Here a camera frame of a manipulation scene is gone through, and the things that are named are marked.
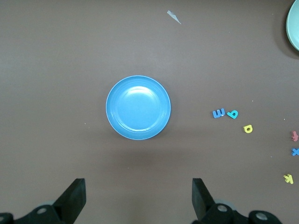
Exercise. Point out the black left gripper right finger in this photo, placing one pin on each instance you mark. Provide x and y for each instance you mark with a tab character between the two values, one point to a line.
201	200

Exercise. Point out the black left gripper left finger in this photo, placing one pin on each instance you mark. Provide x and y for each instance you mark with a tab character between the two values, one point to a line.
70	200

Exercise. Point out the blue foam letter m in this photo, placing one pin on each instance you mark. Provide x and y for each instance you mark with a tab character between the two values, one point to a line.
218	114

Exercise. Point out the yellow foam letter d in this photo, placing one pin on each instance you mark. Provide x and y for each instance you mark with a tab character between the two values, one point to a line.
250	127

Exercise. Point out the teal foam letter b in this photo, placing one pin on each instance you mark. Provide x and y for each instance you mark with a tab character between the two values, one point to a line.
229	114

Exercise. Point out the yellow foam letter k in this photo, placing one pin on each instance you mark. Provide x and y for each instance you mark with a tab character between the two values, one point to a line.
289	179

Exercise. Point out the blue foam letter x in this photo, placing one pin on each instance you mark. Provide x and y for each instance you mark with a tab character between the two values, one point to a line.
295	151

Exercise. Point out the blue plate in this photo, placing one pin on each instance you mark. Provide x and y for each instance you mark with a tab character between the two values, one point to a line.
138	107

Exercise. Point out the red foam letter f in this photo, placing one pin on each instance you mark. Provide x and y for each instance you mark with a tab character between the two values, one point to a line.
294	136

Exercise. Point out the white tape scrap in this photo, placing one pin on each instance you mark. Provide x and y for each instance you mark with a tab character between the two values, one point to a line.
174	17

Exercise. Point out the pale green plate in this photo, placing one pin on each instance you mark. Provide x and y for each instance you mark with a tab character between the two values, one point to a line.
294	25

